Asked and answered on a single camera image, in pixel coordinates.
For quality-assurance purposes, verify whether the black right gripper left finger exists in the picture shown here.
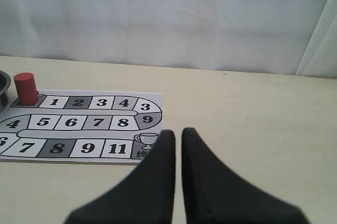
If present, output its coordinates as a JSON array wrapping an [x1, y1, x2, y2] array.
[[65, 130, 176, 223]]

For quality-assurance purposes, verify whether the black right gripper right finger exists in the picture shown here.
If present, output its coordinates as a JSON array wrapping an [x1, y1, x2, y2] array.
[[181, 128, 309, 223]]

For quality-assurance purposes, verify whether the red cylinder game piece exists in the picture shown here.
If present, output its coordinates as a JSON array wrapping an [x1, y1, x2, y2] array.
[[14, 73, 38, 105]]

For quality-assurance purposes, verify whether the paper number game board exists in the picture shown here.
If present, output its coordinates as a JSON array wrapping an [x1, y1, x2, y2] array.
[[1, 90, 163, 164]]

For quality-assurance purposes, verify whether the stainless steel bowl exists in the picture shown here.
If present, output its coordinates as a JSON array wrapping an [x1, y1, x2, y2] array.
[[0, 70, 11, 112]]

